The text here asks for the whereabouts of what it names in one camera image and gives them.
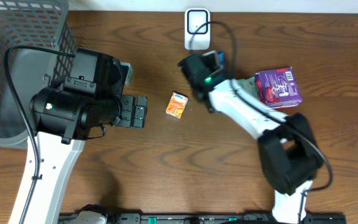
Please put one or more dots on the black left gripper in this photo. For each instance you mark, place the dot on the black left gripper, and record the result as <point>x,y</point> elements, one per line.
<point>133,111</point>

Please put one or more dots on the orange tissue pack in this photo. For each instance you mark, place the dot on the orange tissue pack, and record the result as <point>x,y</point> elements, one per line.
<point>176,105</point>

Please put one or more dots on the blue Oreo cookie pack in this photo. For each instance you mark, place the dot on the blue Oreo cookie pack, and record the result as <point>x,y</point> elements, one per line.
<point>222,59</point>

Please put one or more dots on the mint green tissue pack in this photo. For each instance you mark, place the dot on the mint green tissue pack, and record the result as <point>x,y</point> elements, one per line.
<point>250,86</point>

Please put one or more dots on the purple pink tissue pack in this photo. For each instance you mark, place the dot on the purple pink tissue pack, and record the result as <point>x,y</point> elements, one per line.
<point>278,88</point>

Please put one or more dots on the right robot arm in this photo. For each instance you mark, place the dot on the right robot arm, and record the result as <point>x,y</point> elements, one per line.
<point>287,150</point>

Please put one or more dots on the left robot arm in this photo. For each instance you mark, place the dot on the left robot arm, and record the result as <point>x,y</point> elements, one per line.
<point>59,119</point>

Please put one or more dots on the grey plastic mesh basket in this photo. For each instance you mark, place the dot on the grey plastic mesh basket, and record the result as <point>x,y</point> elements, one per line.
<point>43,45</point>

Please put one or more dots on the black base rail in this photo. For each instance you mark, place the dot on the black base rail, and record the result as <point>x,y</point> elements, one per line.
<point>97,214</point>

